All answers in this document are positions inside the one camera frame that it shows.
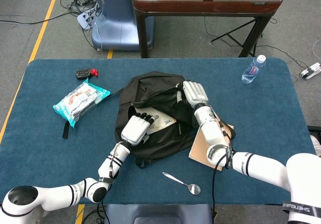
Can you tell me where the grey robot torso base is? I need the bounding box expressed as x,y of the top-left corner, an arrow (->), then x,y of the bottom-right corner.
105,203 -> 214,224

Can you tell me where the brown mahjong table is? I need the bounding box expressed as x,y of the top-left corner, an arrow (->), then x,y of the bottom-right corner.
132,0 -> 284,58

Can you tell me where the clear plastic water bottle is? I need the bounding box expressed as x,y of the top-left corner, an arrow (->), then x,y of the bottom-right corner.
241,54 -> 267,85

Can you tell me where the white and yellow Lexicon box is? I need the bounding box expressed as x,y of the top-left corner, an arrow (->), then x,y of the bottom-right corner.
135,107 -> 178,136

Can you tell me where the blue table cloth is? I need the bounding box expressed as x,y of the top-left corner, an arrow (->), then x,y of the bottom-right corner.
0,57 -> 316,206

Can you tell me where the teal plastic snack packet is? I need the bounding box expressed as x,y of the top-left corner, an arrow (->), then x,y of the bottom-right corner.
52,78 -> 111,130

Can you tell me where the tan spiral notebook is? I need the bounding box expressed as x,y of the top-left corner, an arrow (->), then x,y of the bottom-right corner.
188,123 -> 235,172

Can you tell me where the white power strip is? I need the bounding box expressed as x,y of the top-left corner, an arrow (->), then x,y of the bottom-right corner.
76,10 -> 97,30
299,62 -> 321,80

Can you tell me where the black fabric backpack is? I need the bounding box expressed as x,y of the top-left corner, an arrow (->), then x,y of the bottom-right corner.
62,70 -> 237,170

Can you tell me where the small black key fob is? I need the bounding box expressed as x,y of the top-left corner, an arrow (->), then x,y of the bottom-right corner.
75,68 -> 91,81

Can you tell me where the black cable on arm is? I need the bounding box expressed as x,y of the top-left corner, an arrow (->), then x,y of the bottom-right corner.
212,113 -> 234,211

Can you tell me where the metal spoon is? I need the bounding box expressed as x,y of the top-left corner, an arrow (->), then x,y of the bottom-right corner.
162,171 -> 202,196

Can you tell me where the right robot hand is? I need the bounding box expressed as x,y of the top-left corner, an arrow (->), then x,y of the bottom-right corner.
175,80 -> 210,108

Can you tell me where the blue-grey machine pedestal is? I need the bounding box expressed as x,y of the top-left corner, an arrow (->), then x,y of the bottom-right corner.
91,0 -> 155,52

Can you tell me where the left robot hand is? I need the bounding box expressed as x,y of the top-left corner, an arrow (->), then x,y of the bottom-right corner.
120,112 -> 158,146

